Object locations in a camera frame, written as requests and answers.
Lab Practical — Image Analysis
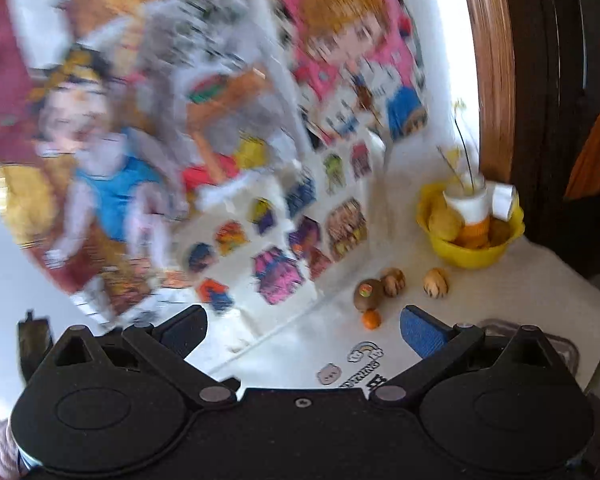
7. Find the pink cartoon child poster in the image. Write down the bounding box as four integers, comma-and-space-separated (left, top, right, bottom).
275, 0, 429, 147

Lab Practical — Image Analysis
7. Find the drawing of colourful houses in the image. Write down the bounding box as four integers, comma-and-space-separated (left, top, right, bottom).
180, 135, 397, 313

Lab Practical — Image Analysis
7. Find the brown kiwi with sticker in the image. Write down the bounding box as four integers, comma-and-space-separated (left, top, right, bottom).
353, 279, 385, 312

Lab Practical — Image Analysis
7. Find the dark yellow fruit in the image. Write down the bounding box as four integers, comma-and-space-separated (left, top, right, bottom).
489, 219, 514, 246

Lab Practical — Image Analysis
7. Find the yellow bowl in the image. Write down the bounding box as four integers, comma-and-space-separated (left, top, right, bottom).
416, 181, 526, 269

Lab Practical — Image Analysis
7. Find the small yellow pear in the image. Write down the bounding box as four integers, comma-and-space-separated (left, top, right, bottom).
427, 205, 464, 242

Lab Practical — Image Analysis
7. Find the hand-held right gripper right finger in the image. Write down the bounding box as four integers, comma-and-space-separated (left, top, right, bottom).
370, 305, 567, 407

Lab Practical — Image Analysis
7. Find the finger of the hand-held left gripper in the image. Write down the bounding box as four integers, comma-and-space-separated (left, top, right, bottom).
17, 310, 49, 380

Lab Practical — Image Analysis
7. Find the small striped pepino melon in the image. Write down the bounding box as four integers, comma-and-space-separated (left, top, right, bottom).
423, 268, 450, 300
380, 268, 407, 299

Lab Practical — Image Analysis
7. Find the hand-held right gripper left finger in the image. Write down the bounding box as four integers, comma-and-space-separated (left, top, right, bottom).
42, 305, 241, 408

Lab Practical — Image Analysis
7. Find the white and orange jar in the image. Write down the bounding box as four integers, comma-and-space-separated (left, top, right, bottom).
442, 180, 492, 250

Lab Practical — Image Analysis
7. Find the brown wooden door frame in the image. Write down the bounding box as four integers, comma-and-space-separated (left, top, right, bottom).
457, 0, 519, 187

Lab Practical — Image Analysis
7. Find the drawing of cartoon figures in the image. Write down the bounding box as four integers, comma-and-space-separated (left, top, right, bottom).
0, 0, 303, 322

